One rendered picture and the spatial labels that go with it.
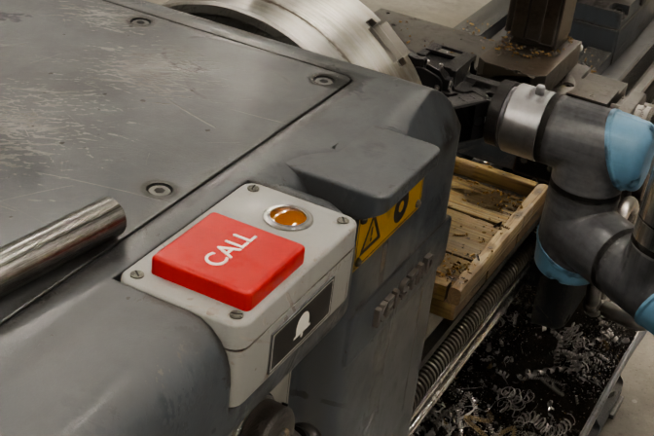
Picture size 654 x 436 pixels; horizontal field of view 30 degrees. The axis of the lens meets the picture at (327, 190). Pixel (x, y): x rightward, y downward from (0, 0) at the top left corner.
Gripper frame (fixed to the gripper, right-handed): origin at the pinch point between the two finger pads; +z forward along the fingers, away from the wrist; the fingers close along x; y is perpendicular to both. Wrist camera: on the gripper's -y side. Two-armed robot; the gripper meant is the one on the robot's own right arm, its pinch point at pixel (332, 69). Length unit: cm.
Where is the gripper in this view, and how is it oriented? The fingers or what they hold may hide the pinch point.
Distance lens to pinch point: 135.5
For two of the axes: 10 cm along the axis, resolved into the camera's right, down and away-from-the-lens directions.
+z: -8.8, -3.1, 3.7
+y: 4.7, -3.8, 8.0
